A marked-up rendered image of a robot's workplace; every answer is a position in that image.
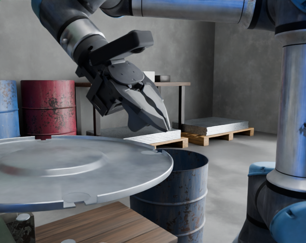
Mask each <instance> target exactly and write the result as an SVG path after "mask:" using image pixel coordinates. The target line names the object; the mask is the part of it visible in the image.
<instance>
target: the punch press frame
mask: <svg viewBox="0 0 306 243"><path fill-rule="evenodd" d="M0 243H16V242H15V240H14V238H13V236H12V235H11V233H10V231H9V229H8V227H7V226H6V224H5V222H4V220H3V218H2V216H0Z"/></svg>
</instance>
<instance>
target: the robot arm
mask: <svg viewBox="0 0 306 243"><path fill-rule="evenodd" d="M31 7H32V10H33V12H34V13H35V15H36V16H37V17H38V19H39V20H40V23H41V24H42V25H43V26H44V27H45V28H46V29H47V30H48V31H49V32H50V34H51V35H52V36H53V37H54V38H55V40H56V41H57V42H58V43H59V44H60V45H61V47H62V48H63V49H64V50H65V52H66V53H67V54H68V55H69V56H70V58H71V59H72V60H73V61H74V62H76V64H77V65H78V67H77V69H76V72H75V73H76V75H77V76H78V77H79V78H80V77H86V78H87V79H88V81H89V82H90V83H91V84H92V85H91V87H90V89H89V91H88V93H87V95H86V97H87V98H88V100H89V101H90V102H91V104H92V105H93V106H94V107H95V108H96V110H97V111H98V112H99V113H100V115H101V116H102V117H103V116H107V115H109V114H112V113H115V112H118V111H121V110H123V109H125V110H126V111H127V113H128V116H129V117H128V127H129V129H130V130H131V131H132V132H137V131H139V130H141V129H142V128H144V127H145V126H150V125H151V126H153V127H155V128H156V129H158V130H160V131H163V132H165V133H166V132H168V131H169V130H170V123H169V118H168V114H167V111H166V108H165V105H164V103H163V99H162V97H161V95H160V93H159V90H158V89H157V87H156V85H155V84H154V82H153V81H152V80H151V79H150V78H148V77H147V76H146V75H145V73H144V72H142V71H141V70H140V69H139V68H138V67H137V66H136V65H134V64H133V63H131V62H129V61H125V59H124V58H125V57H128V56H130V55H132V54H139V53H141V52H143V51H144V50H145V49H146V48H148V47H151V46H153V45H154V39H153V36H152V32H151V31H141V30H132V31H130V32H129V33H128V34H126V35H124V36H122V37H120V38H118V39H116V40H114V41H112V42H110V43H109V42H108V41H107V40H106V39H105V37H104V35H103V33H102V32H101V31H100V30H99V29H98V28H97V27H96V25H95V24H94V23H93V22H92V21H91V20H90V19H89V17H90V16H91V15H92V14H93V13H94V12H95V11H96V10H97V9H98V8H100V9H101V11H102V12H103V13H105V14H106V15H108V16H110V17H113V18H122V17H124V16H139V17H153V18H167V19H180V20H194V21H207V22H221V23H234V24H241V25H242V26H243V27H244V29H254V30H263V31H272V32H275V39H276V40H277V41H278V42H280V43H281V44H282V47H283V49H282V64H281V79H280V95H279V117H278V132H277V148H276V162H255V163H252V164H251V165H250V167H249V173H248V194H247V213H246V220H245V222H244V224H243V227H242V229H241V231H240V233H239V237H238V243H306V0H31ZM138 89H140V92H138Z"/></svg>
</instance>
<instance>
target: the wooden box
mask: <svg viewBox="0 0 306 243"><path fill-rule="evenodd" d="M35 235H36V243H61V242H62V241H64V240H67V239H73V240H75V241H76V243H177V242H178V238H177V237H176V236H174V235H173V234H171V233H169V232H168V231H166V230H165V229H163V228H161V227H159V226H158V225H157V224H155V223H153V222H152V221H150V220H148V219H147V218H145V217H143V216H142V215H140V214H139V213H137V212H136V211H134V210H132V209H130V208H129V207H127V206H125V205H124V204H122V203H121V202H119V201H118V202H114V203H111V204H107V205H104V206H101V207H98V208H95V209H92V210H89V211H86V212H83V213H80V214H76V215H73V216H69V217H66V218H63V219H60V220H57V221H54V222H51V223H48V224H45V225H41V226H38V227H35Z"/></svg>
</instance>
